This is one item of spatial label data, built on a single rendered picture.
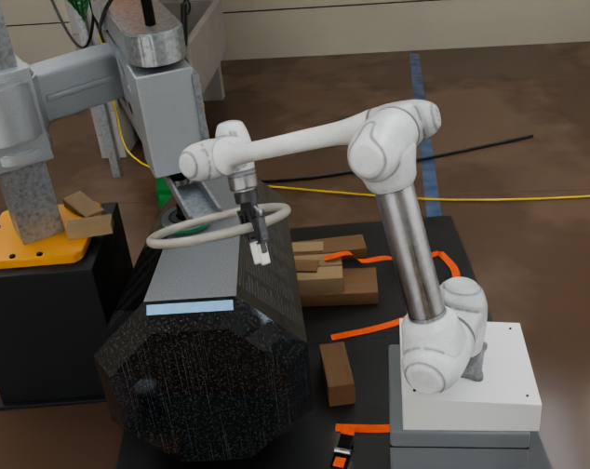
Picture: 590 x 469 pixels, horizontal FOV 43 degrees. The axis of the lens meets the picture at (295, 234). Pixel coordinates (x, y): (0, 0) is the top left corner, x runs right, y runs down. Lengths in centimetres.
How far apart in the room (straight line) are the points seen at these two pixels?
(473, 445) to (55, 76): 221
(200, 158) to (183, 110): 86
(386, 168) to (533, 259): 279
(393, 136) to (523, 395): 89
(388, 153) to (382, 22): 610
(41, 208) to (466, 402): 208
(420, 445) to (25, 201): 201
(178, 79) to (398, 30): 515
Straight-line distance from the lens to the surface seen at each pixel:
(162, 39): 279
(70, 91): 339
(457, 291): 215
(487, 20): 789
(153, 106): 289
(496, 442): 232
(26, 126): 326
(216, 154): 208
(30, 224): 350
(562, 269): 442
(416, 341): 200
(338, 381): 341
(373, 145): 174
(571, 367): 377
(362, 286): 404
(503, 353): 240
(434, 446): 231
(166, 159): 297
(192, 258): 302
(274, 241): 330
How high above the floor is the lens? 244
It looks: 31 degrees down
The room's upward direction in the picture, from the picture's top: 6 degrees counter-clockwise
